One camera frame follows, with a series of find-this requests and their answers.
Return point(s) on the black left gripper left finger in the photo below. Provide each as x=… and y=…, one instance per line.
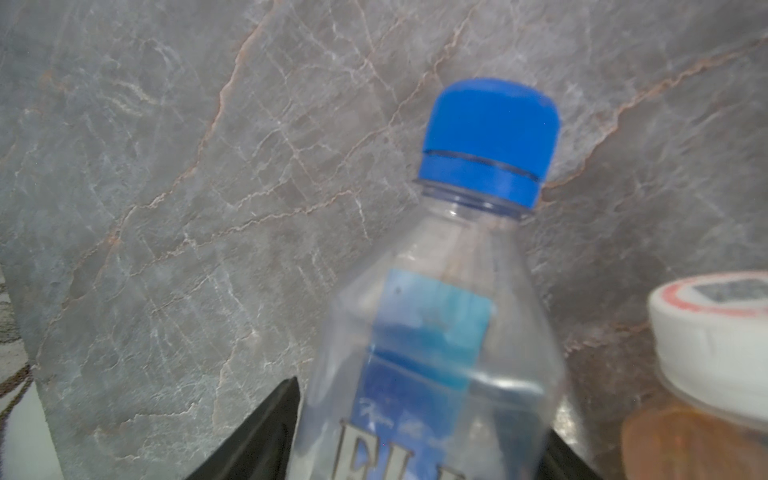
x=259, y=449

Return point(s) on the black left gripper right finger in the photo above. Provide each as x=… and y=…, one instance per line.
x=560, y=462

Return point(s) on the Fiji water bottle blue cap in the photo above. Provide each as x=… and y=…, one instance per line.
x=437, y=359

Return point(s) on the orange tea bottle white cap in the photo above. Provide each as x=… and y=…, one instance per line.
x=710, y=419

